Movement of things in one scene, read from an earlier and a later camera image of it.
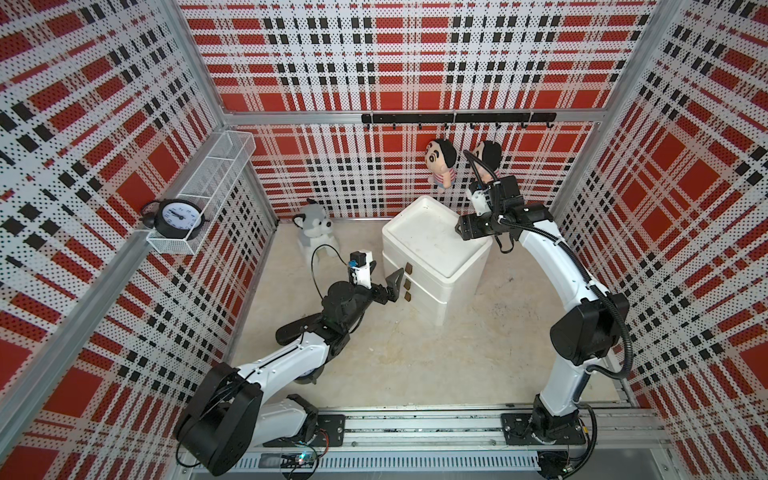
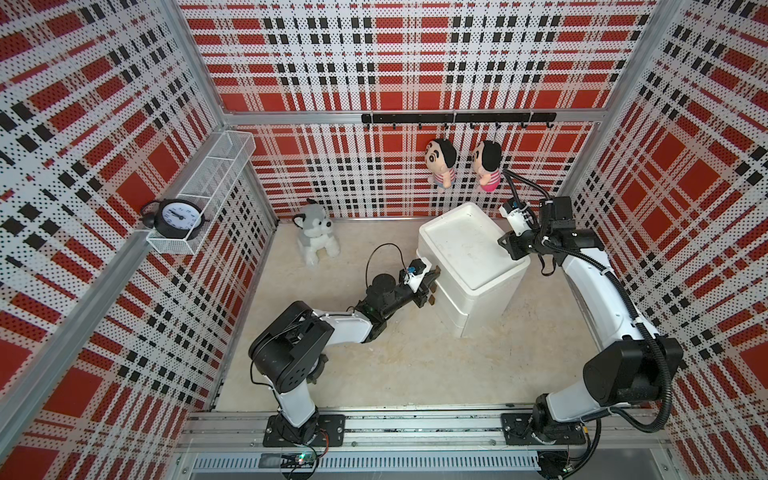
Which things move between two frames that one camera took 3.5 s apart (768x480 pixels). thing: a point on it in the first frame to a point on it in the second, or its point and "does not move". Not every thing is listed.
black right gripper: [470, 226] to [512, 248]
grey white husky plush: [315, 239] does not move
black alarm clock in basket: [174, 218] does not move
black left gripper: [392, 291] to [420, 294]
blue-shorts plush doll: [440, 157] does not move
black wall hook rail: [509, 117] does not move
